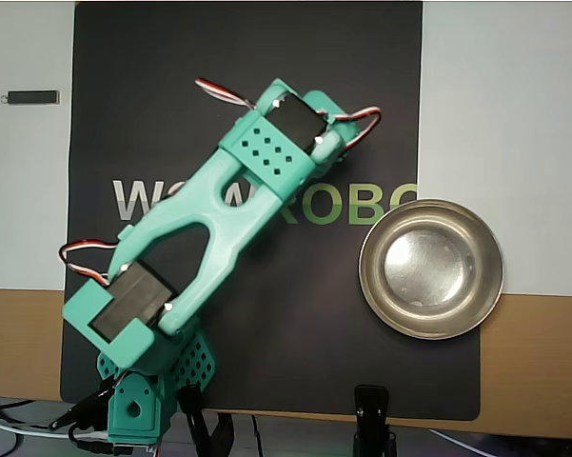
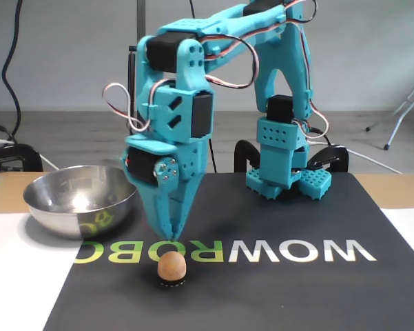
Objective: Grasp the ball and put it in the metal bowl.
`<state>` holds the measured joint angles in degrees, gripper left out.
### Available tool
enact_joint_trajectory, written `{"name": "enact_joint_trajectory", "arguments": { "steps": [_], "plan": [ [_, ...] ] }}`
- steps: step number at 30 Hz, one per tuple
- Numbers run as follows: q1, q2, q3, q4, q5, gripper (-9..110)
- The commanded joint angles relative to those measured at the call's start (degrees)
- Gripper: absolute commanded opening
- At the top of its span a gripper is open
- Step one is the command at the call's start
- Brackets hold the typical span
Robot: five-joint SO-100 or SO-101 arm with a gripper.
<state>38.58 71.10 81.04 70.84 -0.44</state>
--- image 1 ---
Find red white black servo cable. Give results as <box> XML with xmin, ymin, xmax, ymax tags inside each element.
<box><xmin>58</xmin><ymin>239</ymin><xmax>114</xmax><ymax>287</ymax></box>
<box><xmin>193</xmin><ymin>77</ymin><xmax>257</xmax><ymax>114</ymax></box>
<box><xmin>316</xmin><ymin>107</ymin><xmax>383</xmax><ymax>149</ymax></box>

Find black mat with WOWROBO print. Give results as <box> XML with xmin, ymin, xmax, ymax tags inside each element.
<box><xmin>59</xmin><ymin>0</ymin><xmax>482</xmax><ymax>423</ymax></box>

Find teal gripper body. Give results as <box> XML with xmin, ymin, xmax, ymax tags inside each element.
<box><xmin>306</xmin><ymin>89</ymin><xmax>364</xmax><ymax>154</ymax></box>

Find black USB stick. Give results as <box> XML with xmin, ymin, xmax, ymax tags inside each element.
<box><xmin>0</xmin><ymin>89</ymin><xmax>62</xmax><ymax>107</ymax></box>

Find metal bowl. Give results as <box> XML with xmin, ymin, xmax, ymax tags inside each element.
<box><xmin>358</xmin><ymin>198</ymin><xmax>504</xmax><ymax>341</ymax></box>

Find black table clamp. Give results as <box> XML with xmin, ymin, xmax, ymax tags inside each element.
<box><xmin>176</xmin><ymin>384</ymin><xmax>237</xmax><ymax>457</ymax></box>
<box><xmin>49</xmin><ymin>387</ymin><xmax>113</xmax><ymax>432</ymax></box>

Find black power plug cable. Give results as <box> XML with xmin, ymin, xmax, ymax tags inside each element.
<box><xmin>69</xmin><ymin>426</ymin><xmax>120</xmax><ymax>456</ymax></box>

